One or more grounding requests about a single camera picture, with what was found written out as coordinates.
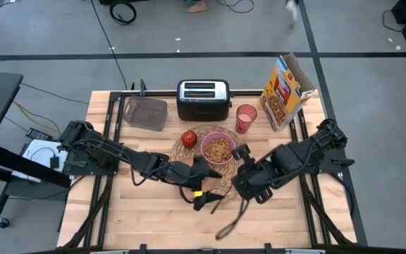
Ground coiled black floor cable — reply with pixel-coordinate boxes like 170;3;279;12
109;1;137;25

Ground white paper sheet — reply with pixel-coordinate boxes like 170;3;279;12
12;139;70;183

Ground pink bowl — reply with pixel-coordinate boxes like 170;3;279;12
200;131;238;166

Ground black cable by case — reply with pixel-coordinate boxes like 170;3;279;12
381;8;406;33

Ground yellow raisin nut bran box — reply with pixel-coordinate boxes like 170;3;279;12
259;52;316;133

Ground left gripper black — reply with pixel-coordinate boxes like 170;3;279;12
167;155;226;212

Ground grey translucent plastic container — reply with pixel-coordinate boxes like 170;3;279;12
123;95;168;132

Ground person's foot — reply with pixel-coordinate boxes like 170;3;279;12
185;0;209;14
285;0;300;23

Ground black toaster with silver top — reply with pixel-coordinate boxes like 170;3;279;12
176;78;233;122

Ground thin black floor cable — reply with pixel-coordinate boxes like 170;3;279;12
19;82;90;106

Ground flat black power brick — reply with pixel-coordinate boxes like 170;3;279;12
25;127;54;143

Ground yellow floor cable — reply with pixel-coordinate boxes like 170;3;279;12
12;100;63;137

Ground red translucent cup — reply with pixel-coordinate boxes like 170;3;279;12
235;103;259;135

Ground looped black floor cable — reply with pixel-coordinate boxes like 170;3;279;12
216;0;255;13

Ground red apple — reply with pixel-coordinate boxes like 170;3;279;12
180;130;199;150

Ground round woven straw placemat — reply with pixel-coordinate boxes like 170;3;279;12
170;124;252;241

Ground long black floor cable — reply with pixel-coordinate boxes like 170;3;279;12
88;0;128;91

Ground brown cereal flakes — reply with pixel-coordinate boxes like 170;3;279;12
203;138;233;164

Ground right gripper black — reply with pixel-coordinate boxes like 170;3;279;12
230;143;278;205

